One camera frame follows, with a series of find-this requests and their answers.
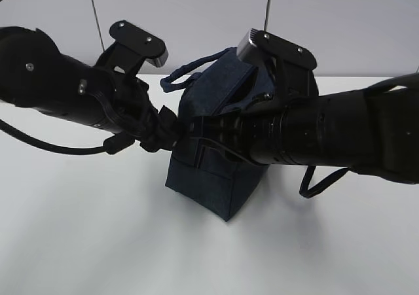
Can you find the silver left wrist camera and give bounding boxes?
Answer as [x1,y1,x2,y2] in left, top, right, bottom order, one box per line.
[95,20,168,76]

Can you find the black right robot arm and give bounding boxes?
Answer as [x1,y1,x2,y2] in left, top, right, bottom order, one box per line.
[189,74,418,184]

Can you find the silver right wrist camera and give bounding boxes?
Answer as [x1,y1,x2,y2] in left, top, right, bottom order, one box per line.
[236,28,319,103]

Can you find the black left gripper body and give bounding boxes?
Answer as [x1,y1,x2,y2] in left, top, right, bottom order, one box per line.
[94,69,157,145]

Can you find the dark blue lunch bag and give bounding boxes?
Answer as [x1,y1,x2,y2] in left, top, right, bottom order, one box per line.
[160,47,274,221]

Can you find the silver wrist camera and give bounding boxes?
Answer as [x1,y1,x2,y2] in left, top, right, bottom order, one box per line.
[95,20,168,76]
[236,28,319,103]

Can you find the black cables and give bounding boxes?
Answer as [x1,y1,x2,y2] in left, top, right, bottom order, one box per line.
[0,118,132,157]

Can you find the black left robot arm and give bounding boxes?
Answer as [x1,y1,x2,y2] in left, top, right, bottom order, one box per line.
[1,21,183,156]

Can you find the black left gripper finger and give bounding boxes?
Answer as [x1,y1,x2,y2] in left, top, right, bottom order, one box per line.
[140,105,183,153]

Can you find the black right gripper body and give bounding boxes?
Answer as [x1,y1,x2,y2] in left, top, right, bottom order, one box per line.
[192,93,288,166]

